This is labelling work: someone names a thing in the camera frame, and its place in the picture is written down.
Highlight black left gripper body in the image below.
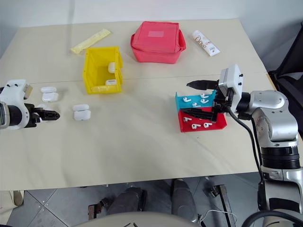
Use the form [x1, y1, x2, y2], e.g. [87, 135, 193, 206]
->
[24, 103, 44, 129]

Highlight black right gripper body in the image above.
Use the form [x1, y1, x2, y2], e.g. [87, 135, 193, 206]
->
[211, 89, 234, 123]

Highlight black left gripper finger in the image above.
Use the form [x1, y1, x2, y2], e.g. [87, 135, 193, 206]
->
[39, 113, 61, 122]
[35, 107, 57, 116]

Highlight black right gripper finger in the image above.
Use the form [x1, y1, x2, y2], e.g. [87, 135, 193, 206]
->
[186, 80, 219, 91]
[181, 108, 217, 123]

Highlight yellow plastic bin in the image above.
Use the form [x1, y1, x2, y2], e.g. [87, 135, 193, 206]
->
[82, 45, 124, 95]

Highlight red plastic tray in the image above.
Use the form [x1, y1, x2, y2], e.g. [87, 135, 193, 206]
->
[178, 107, 228, 133]

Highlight blue plastic tray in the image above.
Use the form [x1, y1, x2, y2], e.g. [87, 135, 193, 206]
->
[174, 89, 217, 113]

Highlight white cream tube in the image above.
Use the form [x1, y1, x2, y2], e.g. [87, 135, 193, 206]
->
[191, 29, 222, 57]

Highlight red fabric pouch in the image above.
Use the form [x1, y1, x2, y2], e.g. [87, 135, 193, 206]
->
[130, 20, 187, 65]

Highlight pale yellow sachet packet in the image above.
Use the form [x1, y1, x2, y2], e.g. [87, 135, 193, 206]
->
[70, 28, 112, 55]

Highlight dark rounded shape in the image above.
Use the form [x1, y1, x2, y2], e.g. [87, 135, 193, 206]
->
[170, 178, 198, 223]

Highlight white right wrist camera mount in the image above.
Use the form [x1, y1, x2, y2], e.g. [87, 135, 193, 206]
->
[218, 63, 244, 114]

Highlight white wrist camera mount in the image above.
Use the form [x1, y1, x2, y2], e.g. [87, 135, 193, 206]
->
[0, 79, 33, 131]
[218, 63, 244, 114]

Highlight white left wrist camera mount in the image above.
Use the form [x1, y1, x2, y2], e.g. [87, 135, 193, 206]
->
[0, 79, 33, 131]

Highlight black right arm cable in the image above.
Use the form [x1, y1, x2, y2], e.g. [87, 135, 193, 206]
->
[224, 105, 303, 227]

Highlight dark metal floor frame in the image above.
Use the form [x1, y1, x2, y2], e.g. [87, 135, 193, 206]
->
[205, 183, 239, 227]

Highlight thin white cable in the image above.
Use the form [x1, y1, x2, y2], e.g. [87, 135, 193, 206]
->
[200, 209, 238, 224]

